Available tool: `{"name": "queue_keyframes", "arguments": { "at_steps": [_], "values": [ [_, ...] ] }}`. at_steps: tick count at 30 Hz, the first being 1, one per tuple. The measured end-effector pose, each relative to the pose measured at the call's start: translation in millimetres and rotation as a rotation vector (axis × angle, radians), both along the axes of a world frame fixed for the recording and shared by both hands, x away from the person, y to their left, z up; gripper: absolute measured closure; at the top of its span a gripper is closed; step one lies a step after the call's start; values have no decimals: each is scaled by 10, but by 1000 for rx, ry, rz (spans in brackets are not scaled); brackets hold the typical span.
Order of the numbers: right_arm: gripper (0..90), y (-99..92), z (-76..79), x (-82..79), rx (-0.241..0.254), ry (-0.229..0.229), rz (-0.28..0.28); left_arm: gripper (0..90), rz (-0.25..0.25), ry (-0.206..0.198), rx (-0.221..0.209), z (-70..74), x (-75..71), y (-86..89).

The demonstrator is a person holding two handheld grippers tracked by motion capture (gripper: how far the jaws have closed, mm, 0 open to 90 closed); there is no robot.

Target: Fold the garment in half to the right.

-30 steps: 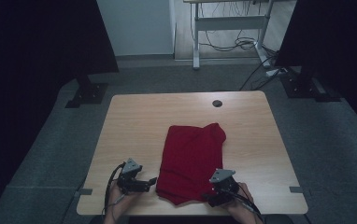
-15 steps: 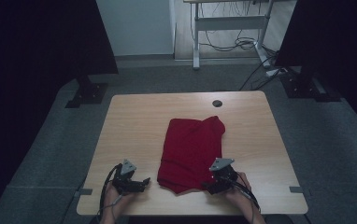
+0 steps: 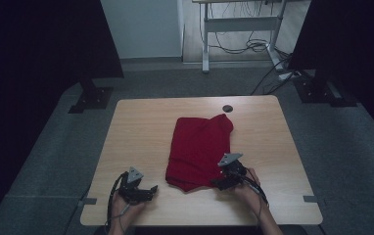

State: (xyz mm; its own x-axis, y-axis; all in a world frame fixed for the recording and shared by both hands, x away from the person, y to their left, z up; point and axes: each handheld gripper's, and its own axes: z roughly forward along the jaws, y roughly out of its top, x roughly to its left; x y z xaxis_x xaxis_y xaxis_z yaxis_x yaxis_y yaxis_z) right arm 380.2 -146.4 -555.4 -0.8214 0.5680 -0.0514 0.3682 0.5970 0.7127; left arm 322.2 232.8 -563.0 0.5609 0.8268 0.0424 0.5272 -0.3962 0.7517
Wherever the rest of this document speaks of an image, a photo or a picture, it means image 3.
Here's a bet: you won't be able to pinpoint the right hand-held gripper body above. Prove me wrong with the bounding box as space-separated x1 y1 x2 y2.
217 152 248 187

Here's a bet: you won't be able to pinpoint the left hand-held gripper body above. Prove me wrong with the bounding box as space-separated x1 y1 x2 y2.
117 166 145 205

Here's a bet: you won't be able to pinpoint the red printed shirt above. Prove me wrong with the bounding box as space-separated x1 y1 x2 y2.
164 113 235 193

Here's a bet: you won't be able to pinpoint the person's left hand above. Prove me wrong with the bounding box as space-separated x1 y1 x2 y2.
110 194 147 228

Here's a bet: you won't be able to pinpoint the black stand base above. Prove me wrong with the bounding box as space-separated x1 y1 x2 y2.
68 77 115 115
293 70 359 108

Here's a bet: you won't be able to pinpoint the white power strip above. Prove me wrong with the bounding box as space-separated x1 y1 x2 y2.
278 71 296 81

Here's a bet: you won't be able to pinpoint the black curtain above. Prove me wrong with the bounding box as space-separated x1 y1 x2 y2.
0 0 125 235
287 0 374 146

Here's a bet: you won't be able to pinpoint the left hand-held gripper cable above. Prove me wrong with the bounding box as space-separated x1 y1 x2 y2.
105 170 127 234

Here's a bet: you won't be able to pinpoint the hand-held gripper cable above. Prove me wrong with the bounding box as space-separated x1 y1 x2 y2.
105 170 127 234
240 167 269 226

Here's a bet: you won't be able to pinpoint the right hand-held gripper cable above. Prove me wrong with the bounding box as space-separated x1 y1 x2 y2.
240 167 269 226

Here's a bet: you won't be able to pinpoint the black floor cable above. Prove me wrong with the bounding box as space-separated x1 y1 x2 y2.
250 57 294 96

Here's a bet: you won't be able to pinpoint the hanging black cables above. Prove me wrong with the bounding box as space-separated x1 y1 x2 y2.
208 0 274 55

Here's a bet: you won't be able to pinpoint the white desk frame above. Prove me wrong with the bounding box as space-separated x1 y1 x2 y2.
192 0 289 73

